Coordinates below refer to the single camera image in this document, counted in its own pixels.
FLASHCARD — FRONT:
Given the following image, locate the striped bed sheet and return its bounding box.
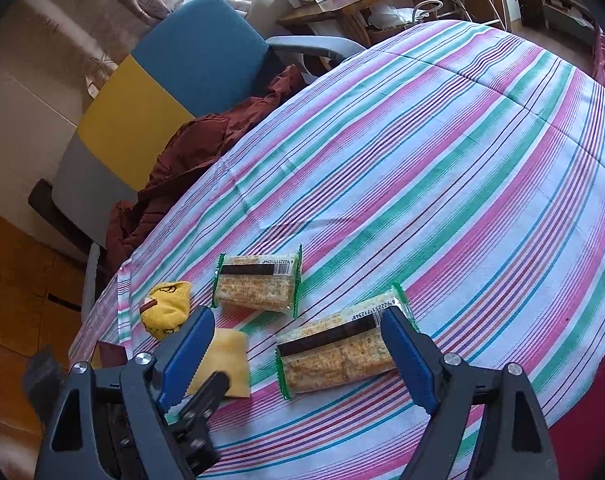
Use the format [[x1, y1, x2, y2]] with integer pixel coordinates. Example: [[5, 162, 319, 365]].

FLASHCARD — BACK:
[[67, 19, 605, 480]]

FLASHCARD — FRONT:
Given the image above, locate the white plastic bag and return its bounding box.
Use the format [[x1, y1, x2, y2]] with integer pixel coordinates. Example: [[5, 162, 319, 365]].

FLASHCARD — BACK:
[[369, 4, 415, 28]]

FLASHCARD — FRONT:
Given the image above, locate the dark red cloth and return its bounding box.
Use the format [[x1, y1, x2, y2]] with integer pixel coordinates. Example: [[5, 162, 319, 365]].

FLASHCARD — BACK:
[[462, 340, 605, 480]]

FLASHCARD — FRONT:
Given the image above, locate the dark red small box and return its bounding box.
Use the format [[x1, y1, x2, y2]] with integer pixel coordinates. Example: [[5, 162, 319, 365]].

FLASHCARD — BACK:
[[91, 341, 128, 371]]

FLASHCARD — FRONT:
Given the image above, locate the rust red cloth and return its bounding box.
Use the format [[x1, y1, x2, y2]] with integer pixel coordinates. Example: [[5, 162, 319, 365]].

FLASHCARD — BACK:
[[105, 65, 308, 273]]

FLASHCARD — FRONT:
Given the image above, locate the pale yellow sponge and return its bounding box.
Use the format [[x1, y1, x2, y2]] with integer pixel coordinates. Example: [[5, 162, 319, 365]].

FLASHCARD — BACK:
[[187, 329, 252, 398]]

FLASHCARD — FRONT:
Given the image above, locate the pink patterned curtain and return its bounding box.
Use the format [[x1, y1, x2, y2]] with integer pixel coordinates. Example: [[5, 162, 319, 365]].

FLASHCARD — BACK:
[[12, 0, 186, 106]]

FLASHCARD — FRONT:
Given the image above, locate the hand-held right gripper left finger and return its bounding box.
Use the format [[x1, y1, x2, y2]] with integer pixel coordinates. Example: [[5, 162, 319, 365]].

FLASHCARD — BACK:
[[35, 305, 218, 480]]

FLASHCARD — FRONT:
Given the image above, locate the white cable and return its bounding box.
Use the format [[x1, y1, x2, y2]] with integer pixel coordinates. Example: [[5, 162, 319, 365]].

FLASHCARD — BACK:
[[412, 0, 445, 23]]

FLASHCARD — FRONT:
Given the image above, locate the yellow cartoon cloth toy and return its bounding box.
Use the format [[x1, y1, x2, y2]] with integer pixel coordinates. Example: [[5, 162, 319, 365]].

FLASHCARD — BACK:
[[140, 281, 193, 341]]

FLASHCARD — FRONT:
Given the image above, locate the wooden side table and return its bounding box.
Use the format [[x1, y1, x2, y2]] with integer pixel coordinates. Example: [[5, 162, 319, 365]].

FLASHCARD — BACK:
[[277, 0, 433, 46]]

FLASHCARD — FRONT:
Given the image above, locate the grey yellow blue sofa chair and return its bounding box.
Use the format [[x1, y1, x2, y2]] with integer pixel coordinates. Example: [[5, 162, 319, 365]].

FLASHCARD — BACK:
[[52, 0, 368, 321]]

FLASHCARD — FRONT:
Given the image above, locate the green cracker packet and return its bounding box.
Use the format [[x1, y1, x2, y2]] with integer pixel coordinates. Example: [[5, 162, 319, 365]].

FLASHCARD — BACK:
[[211, 245, 303, 320], [275, 282, 418, 401]]

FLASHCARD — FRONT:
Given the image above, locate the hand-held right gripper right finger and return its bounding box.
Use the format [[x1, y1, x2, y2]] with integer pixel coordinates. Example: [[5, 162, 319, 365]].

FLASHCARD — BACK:
[[379, 305, 558, 480]]

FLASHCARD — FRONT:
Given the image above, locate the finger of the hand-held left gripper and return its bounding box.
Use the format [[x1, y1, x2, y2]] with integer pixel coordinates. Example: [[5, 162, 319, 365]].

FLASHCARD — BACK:
[[175, 370, 230, 478]]

